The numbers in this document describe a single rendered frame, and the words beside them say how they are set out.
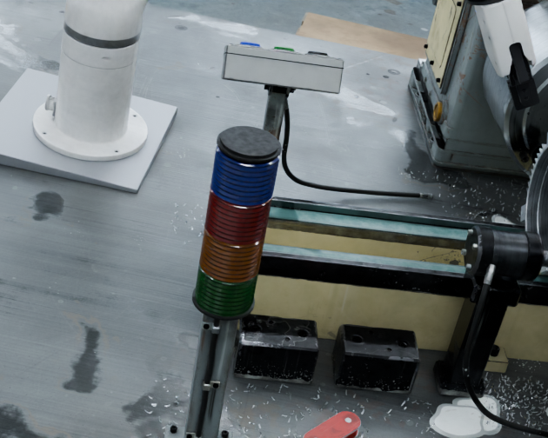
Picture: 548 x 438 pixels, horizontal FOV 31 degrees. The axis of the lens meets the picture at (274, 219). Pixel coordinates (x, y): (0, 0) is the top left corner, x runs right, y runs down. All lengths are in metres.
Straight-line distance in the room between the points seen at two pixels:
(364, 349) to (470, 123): 0.63
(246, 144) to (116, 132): 0.77
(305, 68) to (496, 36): 0.32
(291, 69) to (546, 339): 0.52
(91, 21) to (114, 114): 0.17
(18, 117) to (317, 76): 0.54
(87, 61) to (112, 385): 0.56
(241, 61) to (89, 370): 0.49
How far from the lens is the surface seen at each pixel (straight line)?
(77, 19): 1.57
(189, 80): 1.96
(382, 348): 1.28
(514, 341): 1.41
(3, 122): 1.71
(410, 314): 1.35
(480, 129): 1.80
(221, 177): 0.92
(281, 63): 1.45
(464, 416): 1.31
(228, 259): 0.96
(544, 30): 1.58
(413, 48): 4.01
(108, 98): 1.62
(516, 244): 1.21
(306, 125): 1.86
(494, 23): 1.24
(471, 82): 1.75
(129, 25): 1.57
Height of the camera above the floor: 1.67
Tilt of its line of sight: 33 degrees down
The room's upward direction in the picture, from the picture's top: 11 degrees clockwise
